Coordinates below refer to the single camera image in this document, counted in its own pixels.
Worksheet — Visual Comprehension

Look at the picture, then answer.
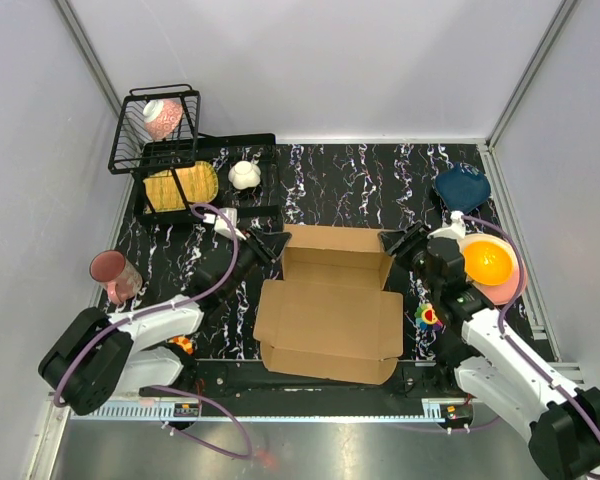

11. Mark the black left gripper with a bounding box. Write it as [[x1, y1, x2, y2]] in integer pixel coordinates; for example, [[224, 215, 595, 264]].
[[221, 227, 292, 301]]

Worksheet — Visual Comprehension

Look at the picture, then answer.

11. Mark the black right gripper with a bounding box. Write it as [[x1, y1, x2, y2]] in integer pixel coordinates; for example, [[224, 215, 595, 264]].
[[377, 222, 439, 296]]

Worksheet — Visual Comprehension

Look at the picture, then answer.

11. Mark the colourful flower toy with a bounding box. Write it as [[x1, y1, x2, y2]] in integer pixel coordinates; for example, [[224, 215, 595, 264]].
[[415, 303, 444, 331]]

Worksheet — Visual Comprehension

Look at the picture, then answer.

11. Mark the brown cardboard box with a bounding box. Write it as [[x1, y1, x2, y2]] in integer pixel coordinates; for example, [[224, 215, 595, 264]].
[[253, 225, 404, 385]]

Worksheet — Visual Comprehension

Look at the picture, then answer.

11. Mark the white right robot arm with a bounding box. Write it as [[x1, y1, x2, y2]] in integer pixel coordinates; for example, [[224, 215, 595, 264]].
[[379, 213, 600, 479]]

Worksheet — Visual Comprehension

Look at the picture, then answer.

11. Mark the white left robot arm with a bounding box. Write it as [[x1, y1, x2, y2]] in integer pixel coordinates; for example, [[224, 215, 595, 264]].
[[38, 229, 292, 415]]

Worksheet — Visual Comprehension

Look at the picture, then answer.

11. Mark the yellow woven plate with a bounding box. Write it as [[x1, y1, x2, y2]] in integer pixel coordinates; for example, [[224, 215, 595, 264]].
[[143, 161, 219, 213]]

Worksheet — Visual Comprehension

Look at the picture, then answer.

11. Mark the dark blue bowl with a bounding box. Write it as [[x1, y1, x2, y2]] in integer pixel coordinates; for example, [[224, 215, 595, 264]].
[[434, 163, 491, 214]]

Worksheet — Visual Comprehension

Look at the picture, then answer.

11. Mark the orange bowl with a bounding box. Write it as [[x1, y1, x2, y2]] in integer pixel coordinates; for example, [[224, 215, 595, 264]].
[[462, 240, 514, 286]]

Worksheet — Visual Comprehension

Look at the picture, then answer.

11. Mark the orange striped toy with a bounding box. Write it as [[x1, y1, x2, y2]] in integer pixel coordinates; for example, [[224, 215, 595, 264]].
[[168, 336, 194, 355]]

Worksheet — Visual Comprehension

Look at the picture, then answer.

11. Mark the pink mug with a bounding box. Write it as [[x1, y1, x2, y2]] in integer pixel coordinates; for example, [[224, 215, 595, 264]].
[[89, 250, 143, 305]]

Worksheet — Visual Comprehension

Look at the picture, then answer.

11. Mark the pink patterned bowl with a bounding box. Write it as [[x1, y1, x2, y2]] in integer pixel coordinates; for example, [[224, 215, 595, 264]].
[[142, 99, 183, 141]]

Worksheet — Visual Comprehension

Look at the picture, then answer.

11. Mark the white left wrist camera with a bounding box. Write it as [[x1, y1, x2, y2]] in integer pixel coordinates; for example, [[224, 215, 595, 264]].
[[203, 208, 246, 241]]

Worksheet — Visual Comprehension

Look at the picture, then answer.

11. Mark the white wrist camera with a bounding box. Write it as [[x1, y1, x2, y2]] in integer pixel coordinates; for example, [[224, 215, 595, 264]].
[[428, 210, 466, 241], [203, 208, 246, 241]]

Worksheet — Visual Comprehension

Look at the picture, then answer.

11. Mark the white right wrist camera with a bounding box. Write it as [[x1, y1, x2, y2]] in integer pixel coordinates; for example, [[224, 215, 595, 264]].
[[428, 210, 466, 241]]

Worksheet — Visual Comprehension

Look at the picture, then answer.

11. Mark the black wire dish rack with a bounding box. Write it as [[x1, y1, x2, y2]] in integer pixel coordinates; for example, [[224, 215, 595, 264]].
[[108, 84, 282, 230]]

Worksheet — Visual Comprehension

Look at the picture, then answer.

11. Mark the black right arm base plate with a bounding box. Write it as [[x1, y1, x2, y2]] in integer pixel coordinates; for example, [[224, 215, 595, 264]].
[[385, 360, 477, 402]]

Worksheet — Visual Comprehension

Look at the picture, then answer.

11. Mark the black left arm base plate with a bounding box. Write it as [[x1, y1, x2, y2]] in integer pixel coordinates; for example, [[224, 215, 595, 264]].
[[168, 359, 286, 398]]

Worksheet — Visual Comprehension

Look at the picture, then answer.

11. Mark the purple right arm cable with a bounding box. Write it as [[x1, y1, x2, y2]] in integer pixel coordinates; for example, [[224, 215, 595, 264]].
[[394, 213, 600, 476]]

